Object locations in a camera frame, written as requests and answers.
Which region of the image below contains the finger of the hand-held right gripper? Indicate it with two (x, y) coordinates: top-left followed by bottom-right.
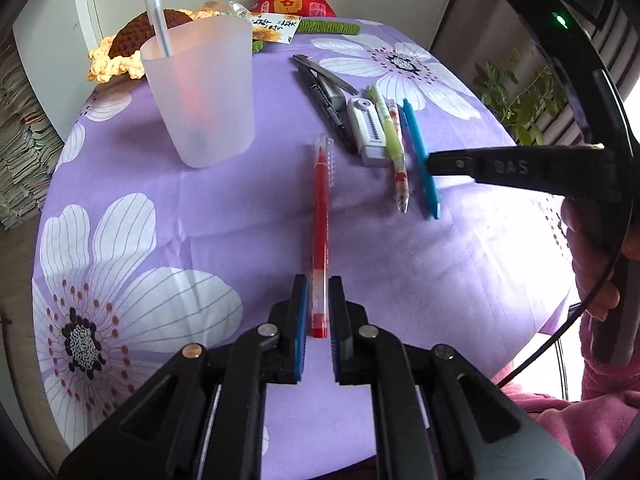
(426, 145), (621, 197)

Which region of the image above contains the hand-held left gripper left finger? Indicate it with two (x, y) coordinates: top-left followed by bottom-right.
(57, 274), (309, 480)

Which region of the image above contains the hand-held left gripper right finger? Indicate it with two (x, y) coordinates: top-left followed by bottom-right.
(327, 275), (586, 480)

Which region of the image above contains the blue pen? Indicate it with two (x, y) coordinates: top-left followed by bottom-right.
(401, 99), (442, 220)

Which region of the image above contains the red white patterned pen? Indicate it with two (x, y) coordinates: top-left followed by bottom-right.
(387, 102), (411, 214)

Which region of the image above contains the red gel pen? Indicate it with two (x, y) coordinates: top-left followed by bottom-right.
(310, 135), (335, 339)

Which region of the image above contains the light green pen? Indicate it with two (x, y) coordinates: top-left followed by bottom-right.
(363, 84), (406, 168)

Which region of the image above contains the white correction tape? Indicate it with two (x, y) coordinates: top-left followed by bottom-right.
(346, 98), (391, 167)

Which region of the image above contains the black marker pen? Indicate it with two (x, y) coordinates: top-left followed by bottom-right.
(297, 66), (358, 154)

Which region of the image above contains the black utility knife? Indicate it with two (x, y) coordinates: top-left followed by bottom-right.
(292, 54), (360, 96)

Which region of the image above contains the translucent plastic cup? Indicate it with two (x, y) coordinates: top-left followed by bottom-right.
(140, 16), (256, 169)

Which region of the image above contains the person's right forearm pink sleeve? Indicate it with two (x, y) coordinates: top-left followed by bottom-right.
(492, 310), (640, 480)

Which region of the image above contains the person's right hand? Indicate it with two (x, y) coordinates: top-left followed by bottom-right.
(559, 196), (623, 322)

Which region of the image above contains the green leafy plant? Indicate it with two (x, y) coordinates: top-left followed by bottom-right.
(472, 42), (568, 146)

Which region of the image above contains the purple floral tablecloth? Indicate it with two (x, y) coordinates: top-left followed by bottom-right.
(32, 20), (583, 480)

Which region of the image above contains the green crochet strip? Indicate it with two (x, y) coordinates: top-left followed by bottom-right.
(250, 18), (362, 54)

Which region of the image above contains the sunflower print card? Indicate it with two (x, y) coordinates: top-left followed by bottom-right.
(247, 11), (303, 44)

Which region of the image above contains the stack of papers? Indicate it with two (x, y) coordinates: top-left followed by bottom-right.
(0, 35), (66, 231)

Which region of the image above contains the crochet sunflower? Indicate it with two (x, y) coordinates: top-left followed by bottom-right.
(87, 2), (236, 83)

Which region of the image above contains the clear frosted pen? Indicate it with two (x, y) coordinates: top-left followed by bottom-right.
(144, 0), (176, 58)

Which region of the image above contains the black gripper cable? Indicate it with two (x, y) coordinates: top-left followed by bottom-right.
(494, 70), (632, 388)

